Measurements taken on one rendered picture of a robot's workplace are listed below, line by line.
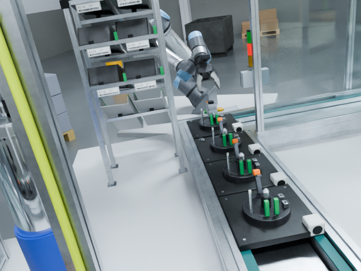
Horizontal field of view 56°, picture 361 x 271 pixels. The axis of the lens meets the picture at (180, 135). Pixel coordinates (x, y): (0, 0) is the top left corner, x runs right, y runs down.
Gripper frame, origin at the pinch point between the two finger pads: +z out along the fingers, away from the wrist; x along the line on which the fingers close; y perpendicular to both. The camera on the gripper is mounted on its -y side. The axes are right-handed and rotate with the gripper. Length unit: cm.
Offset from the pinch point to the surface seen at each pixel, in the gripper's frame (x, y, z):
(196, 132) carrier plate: 9.5, 10.9, 17.0
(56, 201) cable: 43, -89, 71
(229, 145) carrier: -0.4, -6.8, 33.7
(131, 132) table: 44, 49, -8
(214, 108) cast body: -1.0, 6.4, 8.3
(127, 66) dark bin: 35.7, -22.9, -2.4
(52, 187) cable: 43, -91, 69
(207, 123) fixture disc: 3.2, 11.8, 13.0
